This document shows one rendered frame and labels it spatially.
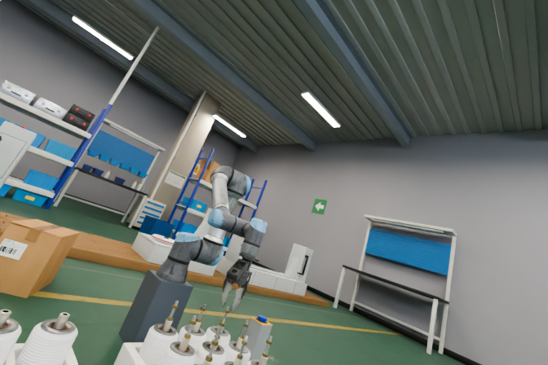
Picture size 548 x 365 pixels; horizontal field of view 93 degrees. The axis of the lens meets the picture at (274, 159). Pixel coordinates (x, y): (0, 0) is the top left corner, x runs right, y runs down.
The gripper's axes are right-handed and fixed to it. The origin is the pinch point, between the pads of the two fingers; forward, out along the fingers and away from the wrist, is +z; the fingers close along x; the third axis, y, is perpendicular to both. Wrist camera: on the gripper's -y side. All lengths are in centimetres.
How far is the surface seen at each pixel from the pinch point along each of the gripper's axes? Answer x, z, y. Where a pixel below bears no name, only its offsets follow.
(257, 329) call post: -12.8, 5.5, 8.7
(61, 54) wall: 749, -303, 367
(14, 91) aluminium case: 446, -106, 158
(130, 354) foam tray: 17.6, 16.4, -25.0
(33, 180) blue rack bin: 399, 3, 219
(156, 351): 11.0, 13.6, -23.7
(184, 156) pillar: 367, -168, 510
